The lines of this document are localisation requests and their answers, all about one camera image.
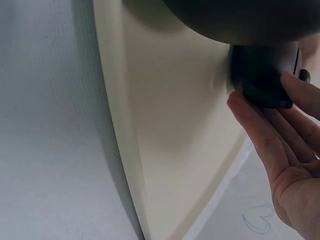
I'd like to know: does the cream plastic tray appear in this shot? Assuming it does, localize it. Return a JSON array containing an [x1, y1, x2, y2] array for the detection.
[[92, 0, 247, 240]]

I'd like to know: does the dark metal bowl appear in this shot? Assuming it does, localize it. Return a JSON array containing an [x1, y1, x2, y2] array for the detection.
[[159, 0, 320, 47]]

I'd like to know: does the black round knob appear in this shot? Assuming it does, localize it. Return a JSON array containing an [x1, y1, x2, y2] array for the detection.
[[228, 44, 294, 110]]

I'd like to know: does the person's right hand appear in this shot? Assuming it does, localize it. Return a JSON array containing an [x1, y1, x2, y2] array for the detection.
[[226, 73, 320, 240]]

